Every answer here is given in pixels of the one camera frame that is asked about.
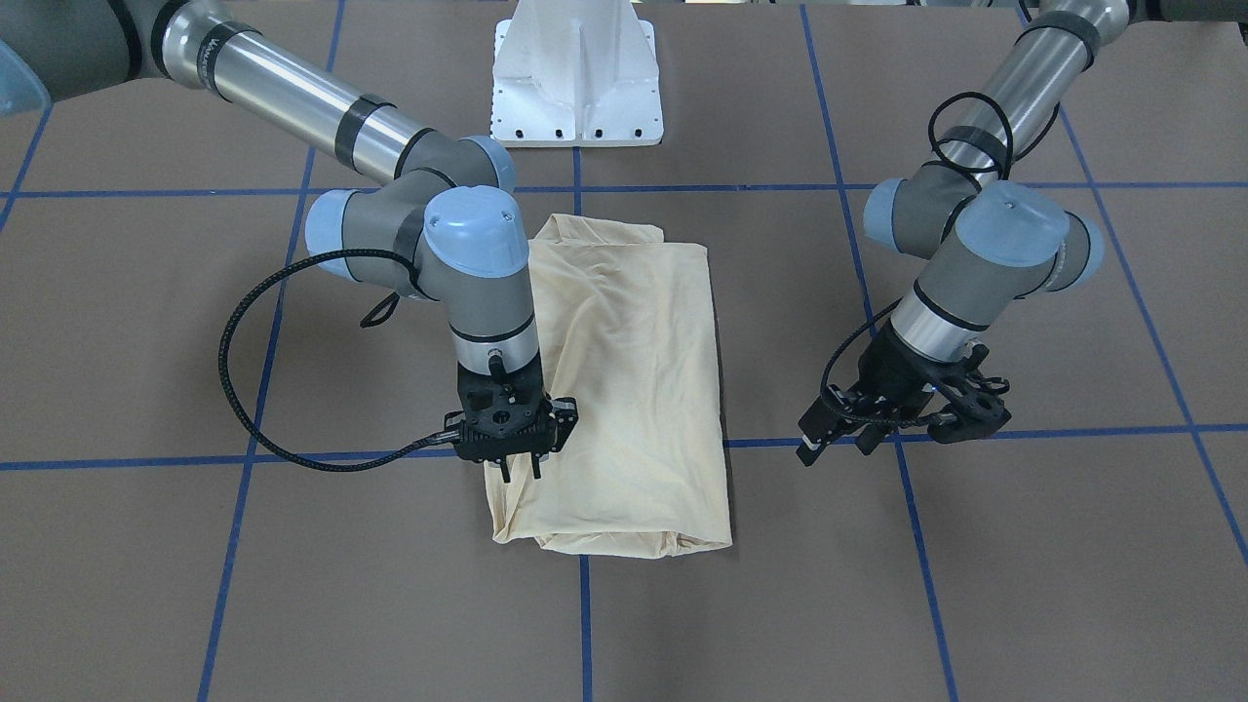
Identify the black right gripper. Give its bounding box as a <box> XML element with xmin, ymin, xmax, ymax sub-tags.
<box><xmin>443</xmin><ymin>356</ymin><xmax>579</xmax><ymax>485</ymax></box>

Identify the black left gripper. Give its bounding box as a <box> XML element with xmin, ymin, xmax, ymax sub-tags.
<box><xmin>795</xmin><ymin>326</ymin><xmax>948</xmax><ymax>466</ymax></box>

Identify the beige long-sleeve printed shirt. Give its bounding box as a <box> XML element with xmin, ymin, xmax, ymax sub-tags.
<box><xmin>485</xmin><ymin>214</ymin><xmax>733</xmax><ymax>560</ymax></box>

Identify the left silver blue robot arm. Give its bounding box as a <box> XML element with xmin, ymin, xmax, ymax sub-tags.
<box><xmin>797</xmin><ymin>1</ymin><xmax>1138</xmax><ymax>465</ymax></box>

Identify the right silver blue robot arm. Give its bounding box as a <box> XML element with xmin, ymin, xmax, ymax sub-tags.
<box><xmin>2</xmin><ymin>1</ymin><xmax>578</xmax><ymax>483</ymax></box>

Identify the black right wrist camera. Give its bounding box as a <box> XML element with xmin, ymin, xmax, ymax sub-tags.
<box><xmin>454</xmin><ymin>388</ymin><xmax>562</xmax><ymax>462</ymax></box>

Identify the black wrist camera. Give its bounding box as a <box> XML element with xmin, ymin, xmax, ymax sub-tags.
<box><xmin>919</xmin><ymin>341</ymin><xmax>1012</xmax><ymax>445</ymax></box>
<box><xmin>454</xmin><ymin>388</ymin><xmax>562</xmax><ymax>462</ymax></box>

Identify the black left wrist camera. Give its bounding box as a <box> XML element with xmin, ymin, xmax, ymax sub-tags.
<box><xmin>919</xmin><ymin>341</ymin><xmax>1012</xmax><ymax>445</ymax></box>

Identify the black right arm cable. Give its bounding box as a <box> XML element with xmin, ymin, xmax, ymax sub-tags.
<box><xmin>217</xmin><ymin>249</ymin><xmax>464</xmax><ymax>473</ymax></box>

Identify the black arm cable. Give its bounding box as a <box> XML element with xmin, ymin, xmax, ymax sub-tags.
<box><xmin>217</xmin><ymin>249</ymin><xmax>464</xmax><ymax>473</ymax></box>
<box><xmin>819</xmin><ymin>92</ymin><xmax>1065</xmax><ymax>430</ymax></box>

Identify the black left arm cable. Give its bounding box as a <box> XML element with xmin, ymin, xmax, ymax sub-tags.
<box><xmin>819</xmin><ymin>92</ymin><xmax>1065</xmax><ymax>430</ymax></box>

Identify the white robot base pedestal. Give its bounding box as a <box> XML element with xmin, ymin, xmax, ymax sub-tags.
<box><xmin>490</xmin><ymin>1</ymin><xmax>665</xmax><ymax>147</ymax></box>

